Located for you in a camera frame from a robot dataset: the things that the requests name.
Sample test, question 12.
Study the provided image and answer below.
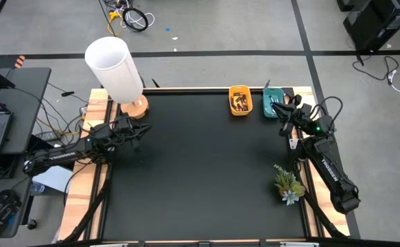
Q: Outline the white shade table lamp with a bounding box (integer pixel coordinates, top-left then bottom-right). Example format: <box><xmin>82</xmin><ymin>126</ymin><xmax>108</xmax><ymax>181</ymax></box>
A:
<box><xmin>84</xmin><ymin>36</ymin><xmax>150</xmax><ymax>120</ymax></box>

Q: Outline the yellow desk cable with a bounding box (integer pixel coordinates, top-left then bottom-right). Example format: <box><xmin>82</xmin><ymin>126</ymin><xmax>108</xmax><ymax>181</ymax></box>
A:
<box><xmin>36</xmin><ymin>116</ymin><xmax>84</xmax><ymax>137</ymax></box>

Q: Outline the black side desk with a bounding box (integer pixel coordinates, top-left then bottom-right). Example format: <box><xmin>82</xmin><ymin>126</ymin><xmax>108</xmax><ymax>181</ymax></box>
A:
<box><xmin>0</xmin><ymin>67</ymin><xmax>52</xmax><ymax>239</ymax></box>

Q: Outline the black floor cable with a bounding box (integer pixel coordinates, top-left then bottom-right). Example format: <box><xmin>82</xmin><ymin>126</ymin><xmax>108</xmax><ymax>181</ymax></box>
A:
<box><xmin>352</xmin><ymin>51</ymin><xmax>400</xmax><ymax>82</ymax></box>

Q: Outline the yellow floor cable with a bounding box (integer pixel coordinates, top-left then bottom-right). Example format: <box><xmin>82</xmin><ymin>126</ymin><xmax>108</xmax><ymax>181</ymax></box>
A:
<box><xmin>106</xmin><ymin>10</ymin><xmax>125</xmax><ymax>37</ymax></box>

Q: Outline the wooden side board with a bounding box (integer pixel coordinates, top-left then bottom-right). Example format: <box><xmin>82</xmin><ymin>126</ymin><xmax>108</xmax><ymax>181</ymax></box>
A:
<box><xmin>57</xmin><ymin>88</ymin><xmax>118</xmax><ymax>241</ymax></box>
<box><xmin>287</xmin><ymin>86</ymin><xmax>351</xmax><ymax>237</ymax></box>

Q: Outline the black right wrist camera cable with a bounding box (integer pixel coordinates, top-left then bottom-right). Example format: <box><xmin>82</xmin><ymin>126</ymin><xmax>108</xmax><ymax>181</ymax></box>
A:
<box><xmin>311</xmin><ymin>95</ymin><xmax>344</xmax><ymax>121</ymax></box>

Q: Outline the black coiled cable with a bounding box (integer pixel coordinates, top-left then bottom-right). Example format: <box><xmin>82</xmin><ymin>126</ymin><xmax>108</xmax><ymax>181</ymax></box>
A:
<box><xmin>121</xmin><ymin>7</ymin><xmax>150</xmax><ymax>34</ymax></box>

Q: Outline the large black equipment case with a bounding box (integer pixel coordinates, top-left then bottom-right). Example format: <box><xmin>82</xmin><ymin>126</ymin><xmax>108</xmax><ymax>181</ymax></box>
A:
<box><xmin>342</xmin><ymin>0</ymin><xmax>400</xmax><ymax>52</ymax></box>

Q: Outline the white floor cable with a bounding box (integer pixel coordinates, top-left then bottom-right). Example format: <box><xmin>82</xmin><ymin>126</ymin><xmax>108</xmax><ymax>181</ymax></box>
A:
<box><xmin>130</xmin><ymin>10</ymin><xmax>156</xmax><ymax>30</ymax></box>

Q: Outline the silver frame bracket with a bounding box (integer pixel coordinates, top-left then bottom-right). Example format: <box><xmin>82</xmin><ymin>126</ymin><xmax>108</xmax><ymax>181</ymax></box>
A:
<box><xmin>279</xmin><ymin>241</ymin><xmax>320</xmax><ymax>247</ymax></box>
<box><xmin>89</xmin><ymin>242</ymin><xmax>129</xmax><ymax>247</ymax></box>

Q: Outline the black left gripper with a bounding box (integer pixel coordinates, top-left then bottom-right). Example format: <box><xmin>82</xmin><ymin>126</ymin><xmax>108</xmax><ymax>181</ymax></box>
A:
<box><xmin>91</xmin><ymin>120</ymin><xmax>152</xmax><ymax>145</ymax></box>

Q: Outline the teal plastic bin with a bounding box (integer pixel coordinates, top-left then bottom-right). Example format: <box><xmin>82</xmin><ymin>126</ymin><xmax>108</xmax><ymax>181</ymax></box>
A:
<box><xmin>262</xmin><ymin>87</ymin><xmax>286</xmax><ymax>119</ymax></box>

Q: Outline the potted succulent plant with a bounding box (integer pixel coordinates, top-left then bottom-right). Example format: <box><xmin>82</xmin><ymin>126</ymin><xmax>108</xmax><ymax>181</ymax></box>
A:
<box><xmin>273</xmin><ymin>164</ymin><xmax>306</xmax><ymax>206</ymax></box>

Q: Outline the yellow plastic bin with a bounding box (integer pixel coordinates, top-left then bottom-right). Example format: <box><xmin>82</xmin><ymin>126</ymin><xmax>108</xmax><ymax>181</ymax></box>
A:
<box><xmin>228</xmin><ymin>85</ymin><xmax>254</xmax><ymax>117</ymax></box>

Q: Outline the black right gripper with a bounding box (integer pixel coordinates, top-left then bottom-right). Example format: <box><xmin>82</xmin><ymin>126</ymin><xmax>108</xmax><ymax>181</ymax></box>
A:
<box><xmin>272</xmin><ymin>94</ymin><xmax>336</xmax><ymax>137</ymax></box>

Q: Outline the white box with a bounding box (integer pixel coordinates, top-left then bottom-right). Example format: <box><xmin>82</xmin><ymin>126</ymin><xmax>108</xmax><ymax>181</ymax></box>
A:
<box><xmin>31</xmin><ymin>166</ymin><xmax>75</xmax><ymax>196</ymax></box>

